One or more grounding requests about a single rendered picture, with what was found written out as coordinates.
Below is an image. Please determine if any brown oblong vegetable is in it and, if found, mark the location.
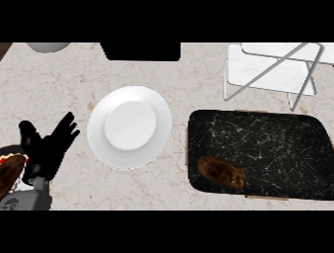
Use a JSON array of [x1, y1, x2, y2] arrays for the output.
[[0, 154, 29, 210]]

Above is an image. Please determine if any black appliance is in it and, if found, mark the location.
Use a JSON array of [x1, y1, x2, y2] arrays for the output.
[[98, 42, 181, 62]]

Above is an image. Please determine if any brown bell pepper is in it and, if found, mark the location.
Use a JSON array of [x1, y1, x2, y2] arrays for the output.
[[194, 155, 247, 190]]

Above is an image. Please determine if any black marbled tray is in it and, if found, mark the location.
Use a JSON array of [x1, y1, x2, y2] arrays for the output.
[[185, 109, 334, 202]]

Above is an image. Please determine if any grey round bowl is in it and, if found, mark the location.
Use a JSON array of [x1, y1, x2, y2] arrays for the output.
[[24, 42, 72, 54]]

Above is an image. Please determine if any white oval plate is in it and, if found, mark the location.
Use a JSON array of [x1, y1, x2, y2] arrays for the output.
[[85, 85, 172, 171]]

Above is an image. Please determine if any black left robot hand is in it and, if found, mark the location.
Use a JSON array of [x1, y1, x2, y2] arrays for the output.
[[17, 111, 80, 186]]

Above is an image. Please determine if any white wire tiered shelf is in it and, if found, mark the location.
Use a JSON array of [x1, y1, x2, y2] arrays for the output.
[[221, 42, 334, 113]]

